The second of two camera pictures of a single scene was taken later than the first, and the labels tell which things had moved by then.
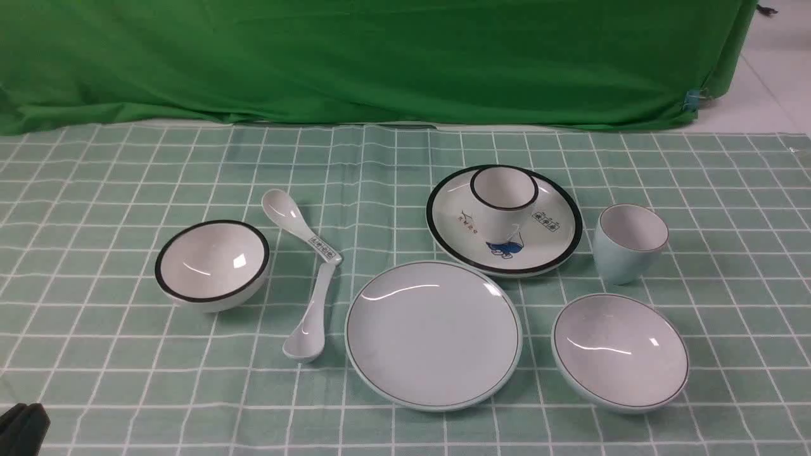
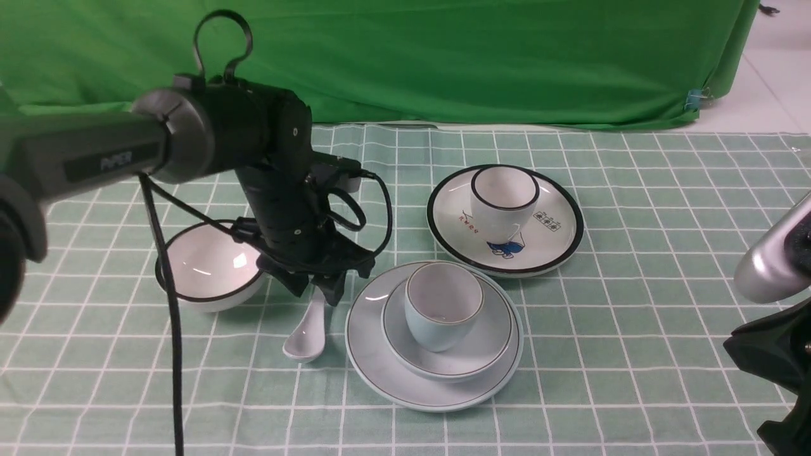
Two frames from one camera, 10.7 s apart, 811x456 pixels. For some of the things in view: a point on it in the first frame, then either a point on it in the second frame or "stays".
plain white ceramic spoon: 306,342 stays
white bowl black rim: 213,266 stays
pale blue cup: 628,240 to 442,300
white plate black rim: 552,239 stays
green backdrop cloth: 600,64 stays
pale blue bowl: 617,354 to 485,344
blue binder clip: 692,101 stays
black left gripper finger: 23,429 to 291,226
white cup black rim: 505,198 stays
